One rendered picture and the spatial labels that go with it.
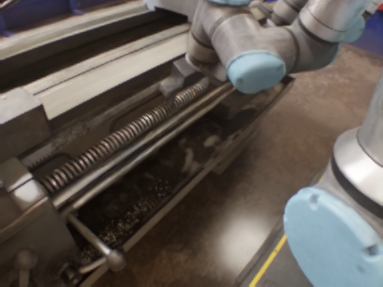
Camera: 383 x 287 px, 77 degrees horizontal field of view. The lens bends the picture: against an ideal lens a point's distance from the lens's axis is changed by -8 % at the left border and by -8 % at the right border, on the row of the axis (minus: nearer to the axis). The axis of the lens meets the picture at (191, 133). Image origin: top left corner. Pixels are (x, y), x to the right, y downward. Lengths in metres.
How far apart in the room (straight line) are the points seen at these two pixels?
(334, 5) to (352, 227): 0.33
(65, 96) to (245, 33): 0.40
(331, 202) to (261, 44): 0.27
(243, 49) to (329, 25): 0.15
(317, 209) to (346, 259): 0.05
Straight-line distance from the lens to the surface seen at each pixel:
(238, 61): 0.43
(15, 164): 0.57
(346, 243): 0.28
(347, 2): 0.47
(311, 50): 0.51
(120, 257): 0.54
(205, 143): 1.11
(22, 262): 0.45
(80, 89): 0.64
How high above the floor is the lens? 1.17
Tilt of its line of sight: 42 degrees down
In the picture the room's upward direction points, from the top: 4 degrees clockwise
